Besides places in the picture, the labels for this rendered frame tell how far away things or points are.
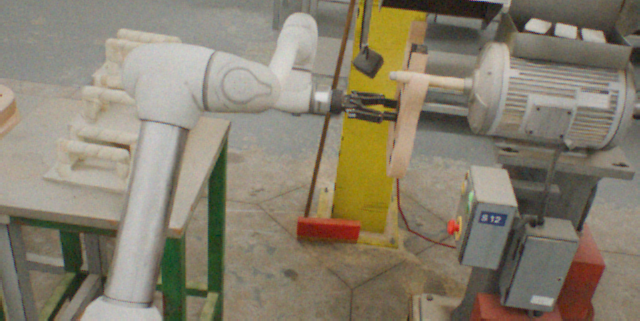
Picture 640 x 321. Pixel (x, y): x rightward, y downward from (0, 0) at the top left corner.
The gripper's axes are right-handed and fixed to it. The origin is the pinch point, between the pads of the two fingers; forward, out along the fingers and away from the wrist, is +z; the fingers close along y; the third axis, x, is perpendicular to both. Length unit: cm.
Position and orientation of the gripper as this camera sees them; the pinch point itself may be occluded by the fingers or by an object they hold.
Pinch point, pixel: (396, 110)
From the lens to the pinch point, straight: 188.6
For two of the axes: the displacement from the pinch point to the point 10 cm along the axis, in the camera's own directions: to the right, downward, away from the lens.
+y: -1.0, 5.5, -8.3
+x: 1.1, -8.2, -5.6
